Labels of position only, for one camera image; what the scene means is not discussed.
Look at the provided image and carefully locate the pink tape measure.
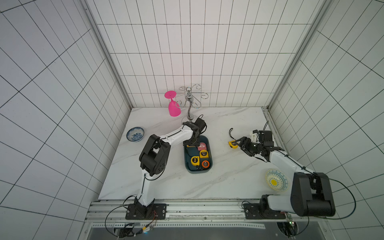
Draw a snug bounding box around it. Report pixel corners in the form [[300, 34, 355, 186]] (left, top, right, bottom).
[[198, 143, 207, 151]]

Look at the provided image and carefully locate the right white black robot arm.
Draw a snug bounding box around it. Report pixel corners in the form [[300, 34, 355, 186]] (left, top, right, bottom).
[[229, 130, 336, 218]]

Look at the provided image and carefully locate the pink plastic wine glass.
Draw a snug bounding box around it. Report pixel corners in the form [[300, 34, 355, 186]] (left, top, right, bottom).
[[165, 91, 181, 117]]

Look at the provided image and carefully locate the chrome glass holder stand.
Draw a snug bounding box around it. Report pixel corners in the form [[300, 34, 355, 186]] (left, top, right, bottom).
[[176, 84, 209, 122]]

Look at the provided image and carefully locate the blue white ceramic bowl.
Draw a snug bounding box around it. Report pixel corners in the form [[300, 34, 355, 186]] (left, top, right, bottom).
[[126, 127, 145, 142]]

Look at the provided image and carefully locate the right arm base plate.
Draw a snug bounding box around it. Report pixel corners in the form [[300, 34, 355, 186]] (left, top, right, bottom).
[[243, 203, 286, 220]]

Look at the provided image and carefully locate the teal plastic storage box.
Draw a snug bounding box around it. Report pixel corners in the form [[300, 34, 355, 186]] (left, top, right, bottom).
[[184, 136, 213, 174]]

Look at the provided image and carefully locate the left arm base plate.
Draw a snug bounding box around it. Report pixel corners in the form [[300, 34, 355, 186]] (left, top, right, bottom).
[[125, 203, 168, 220]]

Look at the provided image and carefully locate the orange black tape measure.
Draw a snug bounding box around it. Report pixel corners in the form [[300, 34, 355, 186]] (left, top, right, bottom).
[[201, 160, 210, 169]]

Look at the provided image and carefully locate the aluminium mounting rail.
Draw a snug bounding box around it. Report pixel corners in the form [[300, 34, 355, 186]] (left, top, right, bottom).
[[85, 200, 319, 231]]

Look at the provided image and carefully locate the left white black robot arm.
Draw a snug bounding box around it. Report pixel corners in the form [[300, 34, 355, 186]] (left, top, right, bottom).
[[135, 118, 207, 209]]

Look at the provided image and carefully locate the yellow patterned plate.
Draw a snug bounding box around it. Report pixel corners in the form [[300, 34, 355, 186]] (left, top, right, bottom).
[[265, 169, 289, 192]]

